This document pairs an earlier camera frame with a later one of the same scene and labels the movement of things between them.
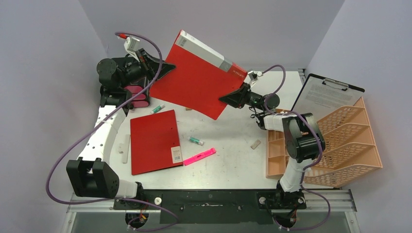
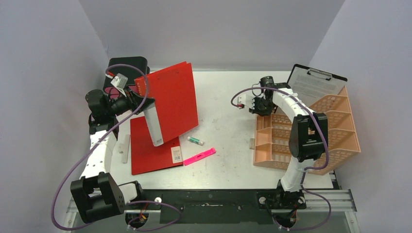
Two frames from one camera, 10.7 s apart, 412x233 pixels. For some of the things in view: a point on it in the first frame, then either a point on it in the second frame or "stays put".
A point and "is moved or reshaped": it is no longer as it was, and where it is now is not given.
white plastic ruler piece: (124, 148) stays put
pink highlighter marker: (199, 156) stays put
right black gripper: (246, 96) -> (259, 107)
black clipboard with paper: (322, 97) -> (311, 84)
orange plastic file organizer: (350, 152) is moved or reshaped
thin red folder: (201, 76) -> (174, 113)
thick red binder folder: (155, 143) stays put
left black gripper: (151, 70) -> (133, 100)
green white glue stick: (195, 141) stays put
